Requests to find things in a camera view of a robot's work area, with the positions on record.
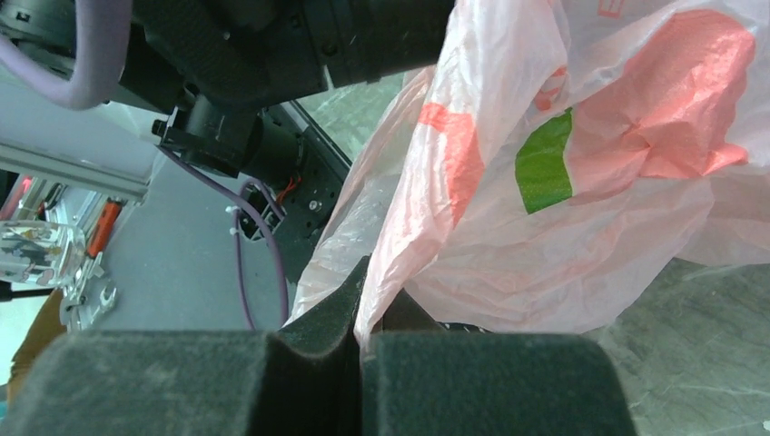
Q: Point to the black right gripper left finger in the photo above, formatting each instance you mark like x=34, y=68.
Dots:
x=325, y=385

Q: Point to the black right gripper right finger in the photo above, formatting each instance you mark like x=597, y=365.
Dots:
x=391, y=369

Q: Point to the pink plastic bag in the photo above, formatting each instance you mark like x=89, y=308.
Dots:
x=554, y=160

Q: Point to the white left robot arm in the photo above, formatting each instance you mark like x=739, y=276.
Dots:
x=213, y=67

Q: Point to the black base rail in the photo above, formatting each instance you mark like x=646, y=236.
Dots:
x=283, y=147

